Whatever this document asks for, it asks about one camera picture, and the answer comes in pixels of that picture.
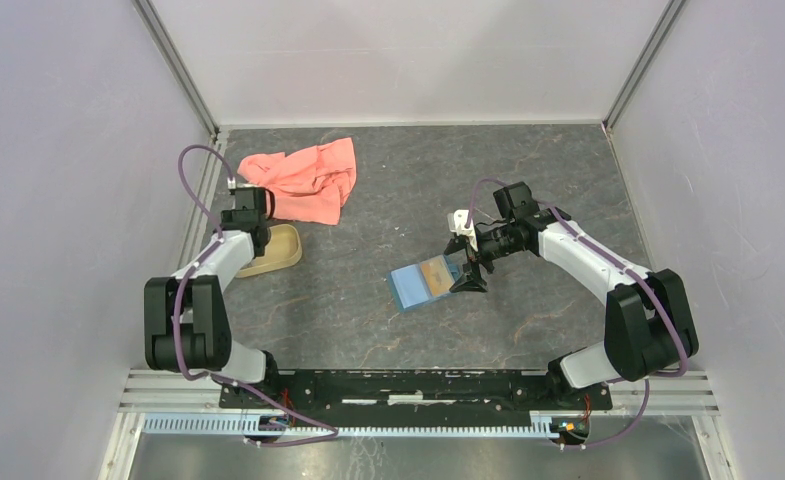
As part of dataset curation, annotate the gold credit card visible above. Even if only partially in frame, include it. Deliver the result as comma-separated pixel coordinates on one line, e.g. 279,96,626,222
420,256,455,298

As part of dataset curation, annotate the blue card holder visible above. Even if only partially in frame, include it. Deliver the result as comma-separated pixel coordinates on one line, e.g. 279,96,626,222
387,255,461,313

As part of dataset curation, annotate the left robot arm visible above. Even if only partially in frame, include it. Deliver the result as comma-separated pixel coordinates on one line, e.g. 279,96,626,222
144,186,282,408

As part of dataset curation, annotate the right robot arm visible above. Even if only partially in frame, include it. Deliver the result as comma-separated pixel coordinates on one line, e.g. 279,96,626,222
445,182,699,408

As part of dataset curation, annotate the gold oval tray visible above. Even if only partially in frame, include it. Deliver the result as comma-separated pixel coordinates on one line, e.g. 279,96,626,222
236,224,303,279

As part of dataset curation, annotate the pink crumpled cloth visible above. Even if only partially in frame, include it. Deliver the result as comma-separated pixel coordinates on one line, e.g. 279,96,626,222
238,138,357,225

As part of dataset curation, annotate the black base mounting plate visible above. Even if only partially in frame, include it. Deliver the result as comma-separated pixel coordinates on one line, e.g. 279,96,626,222
218,369,613,431

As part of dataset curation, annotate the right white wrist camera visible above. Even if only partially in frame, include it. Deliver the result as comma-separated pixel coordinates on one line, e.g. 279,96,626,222
447,210,478,251

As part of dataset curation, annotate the aluminium frame rail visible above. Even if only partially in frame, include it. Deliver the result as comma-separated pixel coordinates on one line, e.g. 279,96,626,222
99,369,736,479

